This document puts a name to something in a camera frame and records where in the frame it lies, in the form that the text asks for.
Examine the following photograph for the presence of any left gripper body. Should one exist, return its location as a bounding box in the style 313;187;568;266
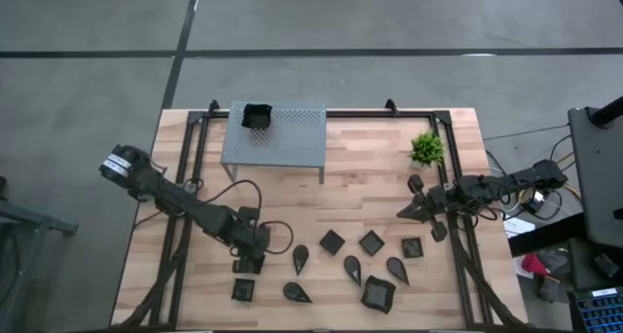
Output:
227;219;272;260

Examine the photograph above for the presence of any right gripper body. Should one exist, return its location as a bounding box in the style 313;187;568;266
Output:
408;174;461;243

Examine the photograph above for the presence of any black teardrop mini plate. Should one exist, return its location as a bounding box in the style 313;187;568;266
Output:
385;256;411;287
282;281;313;305
291;243;311;278
343;254;363;288

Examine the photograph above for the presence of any black wavy square bowl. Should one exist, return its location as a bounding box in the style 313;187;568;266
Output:
359;274;397;315
240;102;274;131

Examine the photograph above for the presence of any green plant in white pot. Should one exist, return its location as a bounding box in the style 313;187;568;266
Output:
407;129;446;172

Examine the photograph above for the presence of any white paper sheet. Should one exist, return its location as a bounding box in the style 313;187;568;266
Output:
502;214;536;240

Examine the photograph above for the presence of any silver power adapter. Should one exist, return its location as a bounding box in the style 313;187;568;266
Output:
518;187;547;213

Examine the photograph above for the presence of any grey perforated metal shelf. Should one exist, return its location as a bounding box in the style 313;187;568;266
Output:
220;99;328;185

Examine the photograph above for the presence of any red cloth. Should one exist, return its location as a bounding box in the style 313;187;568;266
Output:
520;252;551;278

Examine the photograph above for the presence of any dark grey side table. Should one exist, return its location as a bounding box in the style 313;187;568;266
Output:
567;106;623;249

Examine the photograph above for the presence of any black pole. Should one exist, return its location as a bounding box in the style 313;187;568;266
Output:
586;95;623;129

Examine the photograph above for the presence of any blue bin rack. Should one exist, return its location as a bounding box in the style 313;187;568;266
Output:
573;286;623;333

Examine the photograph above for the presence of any grey metal stand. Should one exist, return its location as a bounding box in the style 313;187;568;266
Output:
0;175;80;333

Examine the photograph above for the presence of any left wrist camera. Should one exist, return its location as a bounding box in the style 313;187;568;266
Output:
238;205;262;226

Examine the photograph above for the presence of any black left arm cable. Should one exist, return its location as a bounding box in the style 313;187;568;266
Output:
192;178;296;256

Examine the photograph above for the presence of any black aluminium table frame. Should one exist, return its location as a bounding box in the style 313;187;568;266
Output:
112;97;530;332

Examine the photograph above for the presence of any thin black floor cable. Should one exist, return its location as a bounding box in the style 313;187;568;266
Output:
483;124;570;142

